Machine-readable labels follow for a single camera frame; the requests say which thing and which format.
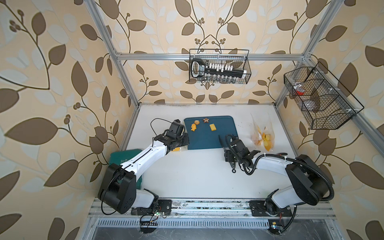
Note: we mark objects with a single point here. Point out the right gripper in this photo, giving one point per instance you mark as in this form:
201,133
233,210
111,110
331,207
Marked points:
227,156

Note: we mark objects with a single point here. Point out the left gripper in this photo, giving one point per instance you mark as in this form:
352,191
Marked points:
185,139

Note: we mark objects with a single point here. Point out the black tongs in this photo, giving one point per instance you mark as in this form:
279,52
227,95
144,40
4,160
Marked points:
228,155

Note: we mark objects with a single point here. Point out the orange duck zip bag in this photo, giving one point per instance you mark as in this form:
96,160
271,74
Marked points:
257,135

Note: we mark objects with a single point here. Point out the clear duck zip bag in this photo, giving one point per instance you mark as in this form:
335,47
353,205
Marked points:
268,134

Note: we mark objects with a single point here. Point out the yellow square cookie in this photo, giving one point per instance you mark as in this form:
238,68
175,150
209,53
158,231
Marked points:
213,127

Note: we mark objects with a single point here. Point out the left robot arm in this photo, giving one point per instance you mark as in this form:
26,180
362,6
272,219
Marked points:
119,186

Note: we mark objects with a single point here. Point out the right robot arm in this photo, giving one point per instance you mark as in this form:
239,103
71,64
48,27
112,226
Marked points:
308,183

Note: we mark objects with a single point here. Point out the teal tray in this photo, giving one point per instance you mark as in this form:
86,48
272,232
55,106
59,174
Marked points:
203,138

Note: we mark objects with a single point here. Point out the green box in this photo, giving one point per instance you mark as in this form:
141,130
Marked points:
118,158

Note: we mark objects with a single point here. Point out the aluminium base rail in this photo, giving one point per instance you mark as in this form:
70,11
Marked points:
239,208

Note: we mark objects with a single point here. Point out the back wire basket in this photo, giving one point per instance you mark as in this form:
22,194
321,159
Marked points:
237,58

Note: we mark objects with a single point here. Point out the wire basket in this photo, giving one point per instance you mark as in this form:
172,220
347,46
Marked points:
237,58
328,103

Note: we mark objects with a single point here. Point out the right wire basket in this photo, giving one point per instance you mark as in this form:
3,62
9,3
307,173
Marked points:
328,103

